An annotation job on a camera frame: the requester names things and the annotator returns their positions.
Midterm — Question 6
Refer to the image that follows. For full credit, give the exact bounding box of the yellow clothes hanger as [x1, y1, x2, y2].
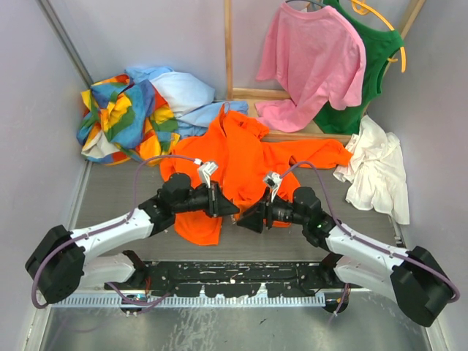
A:
[350, 0, 407, 73]

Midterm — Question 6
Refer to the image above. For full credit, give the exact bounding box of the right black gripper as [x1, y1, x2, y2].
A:
[237, 186, 309, 233]

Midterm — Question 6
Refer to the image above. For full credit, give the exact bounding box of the green tank top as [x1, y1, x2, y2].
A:
[314, 1, 404, 135]

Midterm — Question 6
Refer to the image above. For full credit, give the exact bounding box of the orange zip jacket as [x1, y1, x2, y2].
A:
[159, 102, 354, 246]

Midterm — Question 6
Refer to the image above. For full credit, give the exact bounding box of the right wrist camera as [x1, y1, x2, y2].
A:
[263, 171, 282, 203]

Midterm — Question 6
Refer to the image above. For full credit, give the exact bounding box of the light blue shirt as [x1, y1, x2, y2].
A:
[125, 66, 249, 139]

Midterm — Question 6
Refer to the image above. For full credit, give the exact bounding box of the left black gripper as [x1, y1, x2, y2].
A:
[173, 180, 238, 217]

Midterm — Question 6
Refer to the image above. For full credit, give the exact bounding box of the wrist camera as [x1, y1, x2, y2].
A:
[263, 171, 282, 203]
[197, 161, 218, 188]

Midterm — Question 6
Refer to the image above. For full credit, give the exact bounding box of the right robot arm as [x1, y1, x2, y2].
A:
[238, 187, 460, 327]

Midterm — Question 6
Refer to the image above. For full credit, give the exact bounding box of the aluminium rail frame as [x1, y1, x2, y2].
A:
[21, 261, 450, 351]

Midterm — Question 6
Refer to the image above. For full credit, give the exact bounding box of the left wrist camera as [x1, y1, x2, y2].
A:
[197, 161, 218, 188]

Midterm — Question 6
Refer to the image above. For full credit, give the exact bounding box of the multicolour crumpled cloth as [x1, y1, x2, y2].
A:
[77, 74, 181, 165]

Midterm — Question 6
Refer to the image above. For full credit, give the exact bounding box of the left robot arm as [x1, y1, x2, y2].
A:
[25, 173, 240, 309]

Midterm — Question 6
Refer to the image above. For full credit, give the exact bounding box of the white crumpled shirt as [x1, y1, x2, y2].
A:
[333, 115, 410, 225]

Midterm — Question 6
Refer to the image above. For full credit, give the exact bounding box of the pink t-shirt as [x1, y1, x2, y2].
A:
[256, 3, 366, 132]

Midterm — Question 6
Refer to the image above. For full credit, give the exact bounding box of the wooden clothes rack frame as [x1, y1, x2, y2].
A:
[223, 0, 425, 145]

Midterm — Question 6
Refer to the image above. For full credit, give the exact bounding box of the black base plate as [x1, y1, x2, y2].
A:
[104, 260, 365, 299]

